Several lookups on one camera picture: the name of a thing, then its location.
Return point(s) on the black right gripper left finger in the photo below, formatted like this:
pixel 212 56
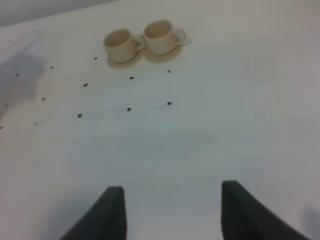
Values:
pixel 105 220

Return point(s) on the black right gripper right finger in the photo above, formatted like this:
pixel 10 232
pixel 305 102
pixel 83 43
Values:
pixel 243 217

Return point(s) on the left beige cup saucer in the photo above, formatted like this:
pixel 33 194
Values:
pixel 127 64

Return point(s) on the beige cup saucer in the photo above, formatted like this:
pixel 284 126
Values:
pixel 162 56
pixel 127 64

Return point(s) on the right beige cup saucer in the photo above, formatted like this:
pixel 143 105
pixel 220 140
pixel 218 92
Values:
pixel 162 56

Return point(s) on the left beige teacup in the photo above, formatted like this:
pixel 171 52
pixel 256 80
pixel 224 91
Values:
pixel 122 46

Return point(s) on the beige teacup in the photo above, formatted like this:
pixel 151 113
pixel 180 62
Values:
pixel 122 46
pixel 162 38

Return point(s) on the right beige teacup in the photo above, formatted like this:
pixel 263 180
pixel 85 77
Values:
pixel 162 38

